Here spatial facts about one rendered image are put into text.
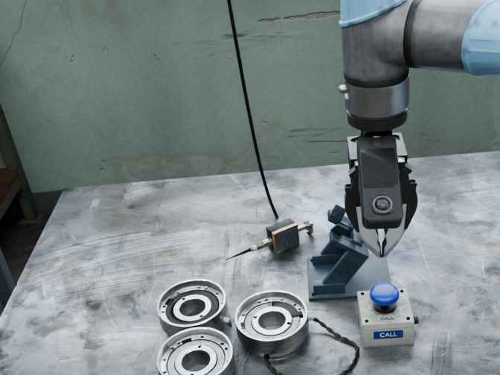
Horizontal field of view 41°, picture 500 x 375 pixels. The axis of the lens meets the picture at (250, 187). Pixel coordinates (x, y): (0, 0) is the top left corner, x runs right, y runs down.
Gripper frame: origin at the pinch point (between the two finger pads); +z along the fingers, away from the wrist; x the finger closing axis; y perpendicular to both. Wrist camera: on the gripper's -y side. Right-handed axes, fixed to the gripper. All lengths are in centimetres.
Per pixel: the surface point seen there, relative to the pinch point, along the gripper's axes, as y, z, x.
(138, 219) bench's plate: 32, 14, 43
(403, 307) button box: -0.6, 9.5, -2.7
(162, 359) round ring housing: -6.8, 11.0, 30.8
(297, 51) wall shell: 161, 33, 14
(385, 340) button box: -3.6, 12.7, 0.2
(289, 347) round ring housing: -4.8, 12.0, 13.4
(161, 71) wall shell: 160, 35, 64
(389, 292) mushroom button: -0.7, 6.6, -0.8
